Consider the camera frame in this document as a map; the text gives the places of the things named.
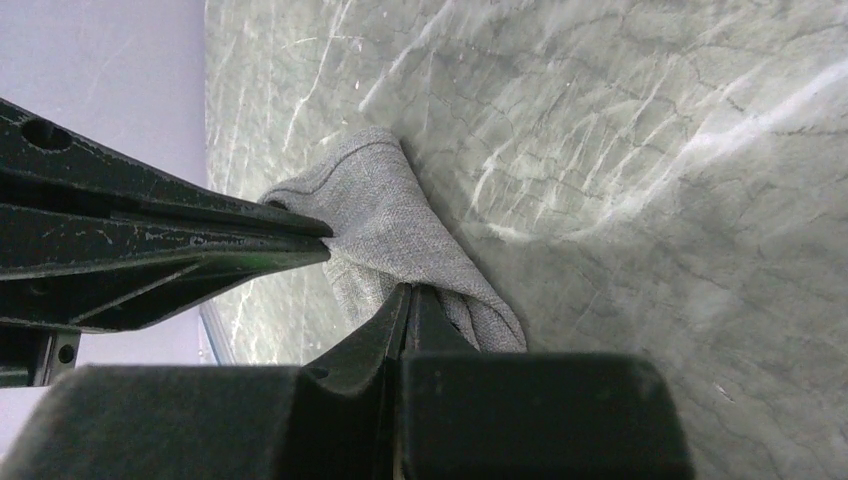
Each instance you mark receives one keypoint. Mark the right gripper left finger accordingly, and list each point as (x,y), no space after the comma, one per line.
(328,419)

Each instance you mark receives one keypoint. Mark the grey cloth napkin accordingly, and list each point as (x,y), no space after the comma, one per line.
(385,233)

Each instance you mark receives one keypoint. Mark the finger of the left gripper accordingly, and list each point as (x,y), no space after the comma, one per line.
(51,168)

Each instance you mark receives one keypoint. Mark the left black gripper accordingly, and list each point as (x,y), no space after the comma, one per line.
(77,273)

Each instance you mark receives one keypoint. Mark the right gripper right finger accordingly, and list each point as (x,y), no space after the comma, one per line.
(465,414)

